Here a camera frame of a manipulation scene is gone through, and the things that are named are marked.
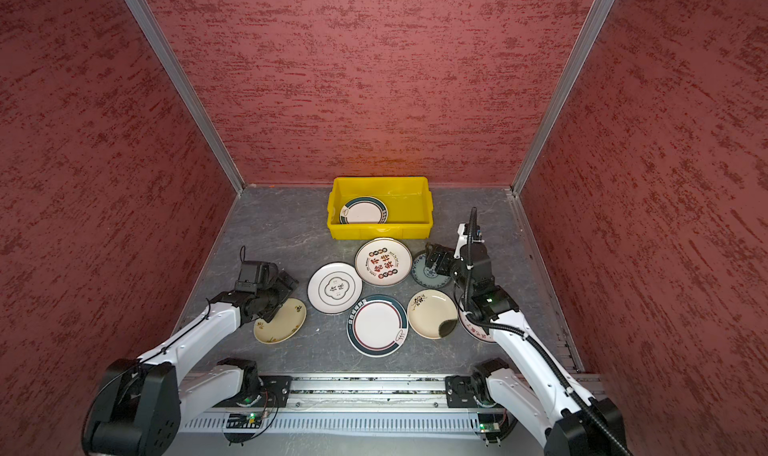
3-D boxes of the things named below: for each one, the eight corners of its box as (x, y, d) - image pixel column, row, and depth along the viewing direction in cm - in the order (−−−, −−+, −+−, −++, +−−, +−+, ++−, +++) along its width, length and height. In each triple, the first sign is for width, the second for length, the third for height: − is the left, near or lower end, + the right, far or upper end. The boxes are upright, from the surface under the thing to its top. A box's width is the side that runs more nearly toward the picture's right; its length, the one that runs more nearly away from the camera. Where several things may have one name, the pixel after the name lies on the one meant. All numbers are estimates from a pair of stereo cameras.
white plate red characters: (353, 286, 95) (352, 283, 94) (357, 240, 107) (357, 237, 105) (413, 286, 95) (413, 283, 94) (410, 240, 107) (411, 237, 105)
